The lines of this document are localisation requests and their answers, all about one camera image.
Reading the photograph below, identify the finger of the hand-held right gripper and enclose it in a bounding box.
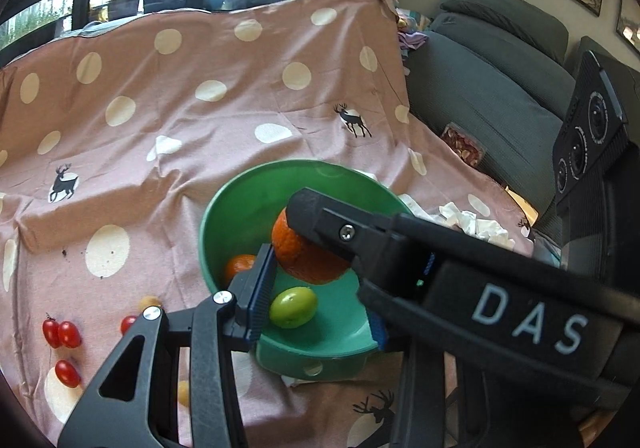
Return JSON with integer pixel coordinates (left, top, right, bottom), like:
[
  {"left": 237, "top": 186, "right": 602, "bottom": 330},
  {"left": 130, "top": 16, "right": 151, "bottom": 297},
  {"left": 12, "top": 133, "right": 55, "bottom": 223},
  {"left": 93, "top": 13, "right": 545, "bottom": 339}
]
[
  {"left": 356, "top": 273, "right": 427, "bottom": 340},
  {"left": 286, "top": 187, "right": 432, "bottom": 279}
]

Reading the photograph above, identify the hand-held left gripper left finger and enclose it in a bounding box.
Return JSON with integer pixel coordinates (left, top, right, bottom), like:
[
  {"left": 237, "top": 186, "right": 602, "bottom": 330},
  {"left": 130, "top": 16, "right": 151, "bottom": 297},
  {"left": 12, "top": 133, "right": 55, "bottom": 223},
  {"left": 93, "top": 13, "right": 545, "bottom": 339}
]
[{"left": 57, "top": 243, "right": 278, "bottom": 448}]

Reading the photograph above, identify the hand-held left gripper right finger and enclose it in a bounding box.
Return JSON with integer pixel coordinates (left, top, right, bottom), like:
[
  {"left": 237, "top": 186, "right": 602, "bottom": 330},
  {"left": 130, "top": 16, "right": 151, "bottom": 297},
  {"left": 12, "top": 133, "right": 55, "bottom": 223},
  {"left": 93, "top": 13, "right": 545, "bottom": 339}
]
[{"left": 369, "top": 313, "right": 483, "bottom": 448}]

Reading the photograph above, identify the small green fruit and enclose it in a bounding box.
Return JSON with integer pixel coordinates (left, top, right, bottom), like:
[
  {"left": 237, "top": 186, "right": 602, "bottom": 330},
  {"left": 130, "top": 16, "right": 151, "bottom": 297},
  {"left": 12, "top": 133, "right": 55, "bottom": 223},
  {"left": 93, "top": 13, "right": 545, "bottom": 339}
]
[{"left": 269, "top": 286, "right": 319, "bottom": 329}]

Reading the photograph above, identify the orange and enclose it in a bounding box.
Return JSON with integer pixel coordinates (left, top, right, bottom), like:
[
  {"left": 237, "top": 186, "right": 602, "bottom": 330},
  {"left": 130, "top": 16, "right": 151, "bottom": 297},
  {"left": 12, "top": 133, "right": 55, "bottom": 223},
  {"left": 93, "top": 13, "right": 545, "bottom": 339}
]
[
  {"left": 223, "top": 254, "right": 258, "bottom": 286},
  {"left": 271, "top": 208, "right": 353, "bottom": 285}
]

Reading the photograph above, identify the green plastic bowl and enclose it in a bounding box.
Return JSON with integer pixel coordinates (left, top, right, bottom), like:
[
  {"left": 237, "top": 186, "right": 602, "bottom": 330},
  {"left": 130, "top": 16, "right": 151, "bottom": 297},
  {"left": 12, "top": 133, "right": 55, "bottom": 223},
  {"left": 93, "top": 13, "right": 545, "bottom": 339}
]
[{"left": 199, "top": 159, "right": 416, "bottom": 381}]

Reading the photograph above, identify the crumpled white tissue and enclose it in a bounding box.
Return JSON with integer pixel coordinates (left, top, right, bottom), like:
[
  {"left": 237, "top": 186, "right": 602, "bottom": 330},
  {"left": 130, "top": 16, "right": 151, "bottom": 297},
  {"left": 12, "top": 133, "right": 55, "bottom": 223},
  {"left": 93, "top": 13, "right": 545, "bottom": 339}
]
[
  {"left": 400, "top": 193, "right": 436, "bottom": 220},
  {"left": 439, "top": 202, "right": 516, "bottom": 249}
]

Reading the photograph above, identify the clear snack packet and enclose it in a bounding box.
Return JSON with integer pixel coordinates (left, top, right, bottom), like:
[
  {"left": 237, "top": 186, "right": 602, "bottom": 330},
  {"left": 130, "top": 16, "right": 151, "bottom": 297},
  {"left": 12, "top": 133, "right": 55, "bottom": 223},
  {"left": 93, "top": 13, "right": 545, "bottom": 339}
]
[{"left": 441, "top": 122, "right": 488, "bottom": 168}]

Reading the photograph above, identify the pink polka dot blanket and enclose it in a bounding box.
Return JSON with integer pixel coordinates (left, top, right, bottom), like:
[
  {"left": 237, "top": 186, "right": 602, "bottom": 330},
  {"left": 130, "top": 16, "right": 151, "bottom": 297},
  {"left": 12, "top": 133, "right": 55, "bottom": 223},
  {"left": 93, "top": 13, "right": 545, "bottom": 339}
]
[{"left": 0, "top": 0, "right": 536, "bottom": 448}]

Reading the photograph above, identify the grey sofa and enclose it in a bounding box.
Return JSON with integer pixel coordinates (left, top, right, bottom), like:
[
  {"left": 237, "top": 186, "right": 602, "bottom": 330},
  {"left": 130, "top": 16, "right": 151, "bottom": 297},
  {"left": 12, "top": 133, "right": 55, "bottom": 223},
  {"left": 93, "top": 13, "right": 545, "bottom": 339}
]
[{"left": 400, "top": 0, "right": 581, "bottom": 239}]

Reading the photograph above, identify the colourful folded cloth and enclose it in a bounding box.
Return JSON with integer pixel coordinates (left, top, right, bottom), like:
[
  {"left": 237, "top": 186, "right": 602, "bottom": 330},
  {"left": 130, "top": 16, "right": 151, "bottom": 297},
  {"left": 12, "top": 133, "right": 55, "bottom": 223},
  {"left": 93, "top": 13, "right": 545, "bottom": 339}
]
[{"left": 395, "top": 8, "right": 433, "bottom": 54}]

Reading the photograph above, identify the small framed painting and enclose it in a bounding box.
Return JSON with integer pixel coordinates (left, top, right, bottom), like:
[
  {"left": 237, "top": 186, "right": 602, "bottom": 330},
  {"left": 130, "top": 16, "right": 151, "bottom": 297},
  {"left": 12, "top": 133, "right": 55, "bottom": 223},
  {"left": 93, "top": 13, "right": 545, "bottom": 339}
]
[{"left": 616, "top": 0, "right": 640, "bottom": 49}]

